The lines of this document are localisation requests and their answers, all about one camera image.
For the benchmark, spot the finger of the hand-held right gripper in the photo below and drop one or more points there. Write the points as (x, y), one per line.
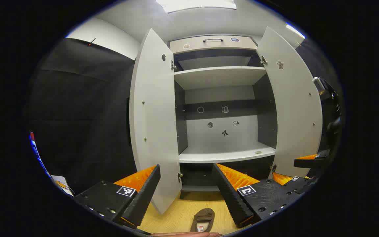
(311, 163)
(303, 186)

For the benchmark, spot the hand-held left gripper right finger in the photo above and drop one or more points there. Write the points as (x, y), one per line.
(229, 194)

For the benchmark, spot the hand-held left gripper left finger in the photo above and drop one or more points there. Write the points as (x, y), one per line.
(143, 197)

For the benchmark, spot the brown fuzzy shoe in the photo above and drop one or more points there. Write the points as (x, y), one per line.
(202, 219)

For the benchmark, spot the white shoe cabinet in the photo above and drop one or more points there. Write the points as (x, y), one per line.
(222, 154)

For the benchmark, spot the white shoe cabinet door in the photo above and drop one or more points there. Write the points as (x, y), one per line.
(294, 115)
(153, 115)

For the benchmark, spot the metal door hinge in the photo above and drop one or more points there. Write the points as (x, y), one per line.
(273, 168)
(173, 65)
(264, 60)
(180, 176)

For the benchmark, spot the beige cabinet drawer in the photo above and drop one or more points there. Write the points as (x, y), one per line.
(196, 46)

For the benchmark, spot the small black cloth clip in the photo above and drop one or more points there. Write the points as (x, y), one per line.
(91, 42)

